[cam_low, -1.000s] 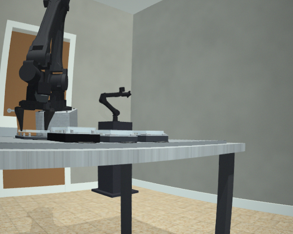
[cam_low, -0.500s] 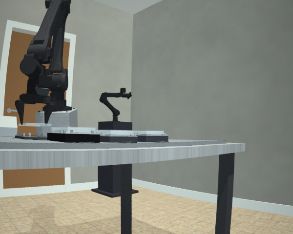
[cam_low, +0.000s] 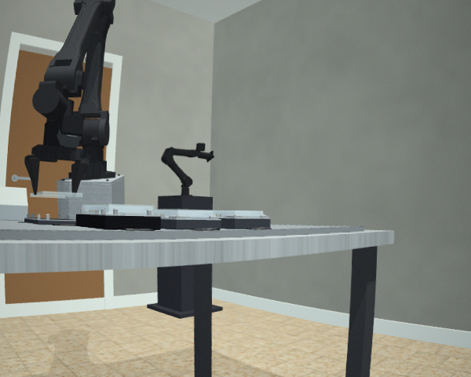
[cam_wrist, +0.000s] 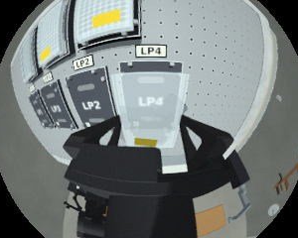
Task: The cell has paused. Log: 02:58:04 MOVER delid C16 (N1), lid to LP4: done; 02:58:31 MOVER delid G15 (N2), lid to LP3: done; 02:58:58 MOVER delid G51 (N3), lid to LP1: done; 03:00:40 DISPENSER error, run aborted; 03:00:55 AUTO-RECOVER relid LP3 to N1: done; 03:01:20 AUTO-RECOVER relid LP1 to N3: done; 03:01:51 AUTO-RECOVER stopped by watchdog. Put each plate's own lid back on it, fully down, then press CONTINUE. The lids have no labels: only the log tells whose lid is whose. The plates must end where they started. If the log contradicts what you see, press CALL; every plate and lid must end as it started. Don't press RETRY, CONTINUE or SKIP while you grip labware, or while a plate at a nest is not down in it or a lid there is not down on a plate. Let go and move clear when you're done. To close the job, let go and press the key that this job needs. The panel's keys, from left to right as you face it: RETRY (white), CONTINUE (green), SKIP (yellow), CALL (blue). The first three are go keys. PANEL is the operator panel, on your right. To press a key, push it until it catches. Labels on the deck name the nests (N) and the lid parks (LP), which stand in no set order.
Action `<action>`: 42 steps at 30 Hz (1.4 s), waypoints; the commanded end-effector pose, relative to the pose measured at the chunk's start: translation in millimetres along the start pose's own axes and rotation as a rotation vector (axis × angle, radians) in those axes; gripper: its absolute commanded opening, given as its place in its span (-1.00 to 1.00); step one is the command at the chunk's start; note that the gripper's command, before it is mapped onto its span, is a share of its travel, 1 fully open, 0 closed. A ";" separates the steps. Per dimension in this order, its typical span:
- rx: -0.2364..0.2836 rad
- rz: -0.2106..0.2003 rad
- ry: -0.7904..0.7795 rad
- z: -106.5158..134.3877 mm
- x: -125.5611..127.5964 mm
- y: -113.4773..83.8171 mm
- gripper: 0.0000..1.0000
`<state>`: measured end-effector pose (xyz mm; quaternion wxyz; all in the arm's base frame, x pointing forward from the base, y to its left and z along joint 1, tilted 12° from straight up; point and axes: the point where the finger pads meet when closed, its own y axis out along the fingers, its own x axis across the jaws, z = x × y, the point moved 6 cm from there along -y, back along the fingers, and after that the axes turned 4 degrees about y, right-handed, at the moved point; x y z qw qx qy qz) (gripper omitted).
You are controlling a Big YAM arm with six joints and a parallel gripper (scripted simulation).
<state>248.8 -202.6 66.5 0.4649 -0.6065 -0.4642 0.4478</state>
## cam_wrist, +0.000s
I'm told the white button panel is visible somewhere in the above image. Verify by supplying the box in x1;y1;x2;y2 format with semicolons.
161;155;188;174

